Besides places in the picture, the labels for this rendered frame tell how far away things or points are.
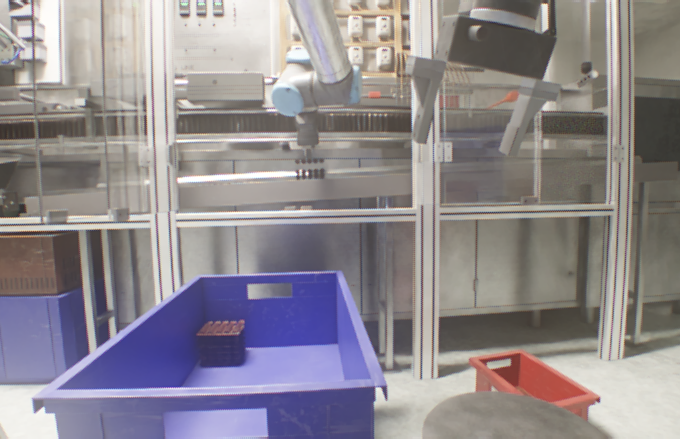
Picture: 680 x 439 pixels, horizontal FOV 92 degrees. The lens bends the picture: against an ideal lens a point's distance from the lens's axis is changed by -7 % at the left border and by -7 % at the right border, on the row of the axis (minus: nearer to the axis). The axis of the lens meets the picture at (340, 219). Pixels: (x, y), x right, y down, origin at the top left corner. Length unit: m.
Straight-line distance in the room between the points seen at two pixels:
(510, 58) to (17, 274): 1.54
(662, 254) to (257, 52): 2.15
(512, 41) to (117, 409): 0.61
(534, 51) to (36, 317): 1.57
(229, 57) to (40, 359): 1.42
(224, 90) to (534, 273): 1.50
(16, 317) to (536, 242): 2.05
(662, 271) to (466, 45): 1.90
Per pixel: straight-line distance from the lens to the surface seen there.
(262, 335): 1.04
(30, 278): 1.56
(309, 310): 1.01
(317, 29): 0.79
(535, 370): 1.30
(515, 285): 1.76
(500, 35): 0.48
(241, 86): 1.38
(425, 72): 0.46
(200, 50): 1.88
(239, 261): 1.50
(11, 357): 1.69
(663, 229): 2.20
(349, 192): 1.20
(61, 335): 1.55
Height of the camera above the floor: 0.65
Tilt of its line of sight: 4 degrees down
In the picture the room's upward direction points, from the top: 1 degrees counter-clockwise
